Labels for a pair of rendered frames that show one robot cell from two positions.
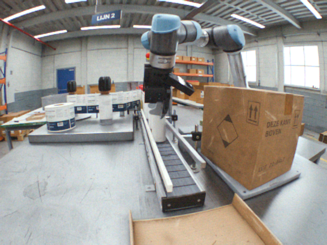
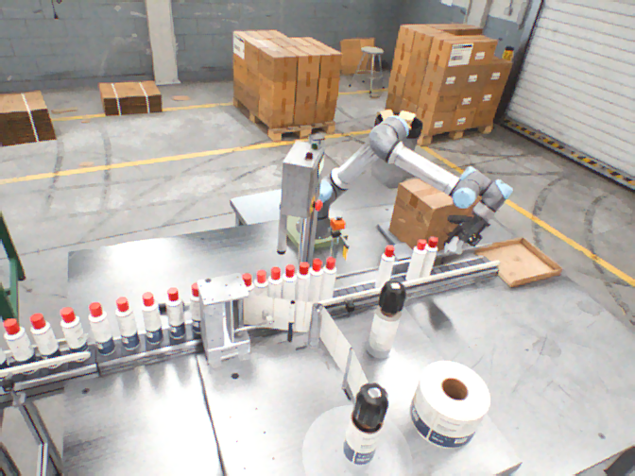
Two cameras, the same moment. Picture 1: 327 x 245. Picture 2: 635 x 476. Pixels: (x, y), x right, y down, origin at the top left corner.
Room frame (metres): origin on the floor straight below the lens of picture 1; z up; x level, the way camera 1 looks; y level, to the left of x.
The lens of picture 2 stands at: (1.54, 1.31, 2.09)
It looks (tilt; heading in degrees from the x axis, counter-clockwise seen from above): 36 degrees down; 254
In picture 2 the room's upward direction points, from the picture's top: 6 degrees clockwise
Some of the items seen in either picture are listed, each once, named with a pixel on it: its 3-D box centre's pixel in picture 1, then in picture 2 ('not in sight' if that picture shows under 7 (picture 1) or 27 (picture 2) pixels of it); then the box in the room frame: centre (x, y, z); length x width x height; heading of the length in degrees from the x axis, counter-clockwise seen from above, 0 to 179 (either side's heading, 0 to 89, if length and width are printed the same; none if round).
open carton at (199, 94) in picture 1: (208, 93); not in sight; (2.82, -0.77, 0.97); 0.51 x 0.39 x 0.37; 112
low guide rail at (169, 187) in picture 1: (147, 126); (396, 286); (0.83, 0.08, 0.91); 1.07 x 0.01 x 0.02; 10
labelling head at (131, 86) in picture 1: (134, 95); (223, 316); (1.52, 0.27, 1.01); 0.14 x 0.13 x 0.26; 10
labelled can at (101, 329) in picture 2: not in sight; (101, 329); (1.90, 0.24, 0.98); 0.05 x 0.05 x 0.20
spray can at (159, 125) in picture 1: (159, 117); (427, 259); (0.68, 0.02, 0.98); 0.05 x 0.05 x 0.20
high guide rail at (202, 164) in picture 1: (161, 116); (389, 265); (0.85, 0.01, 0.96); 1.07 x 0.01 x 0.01; 10
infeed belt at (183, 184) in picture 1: (149, 122); (327, 303); (1.12, 0.10, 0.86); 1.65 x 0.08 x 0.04; 10
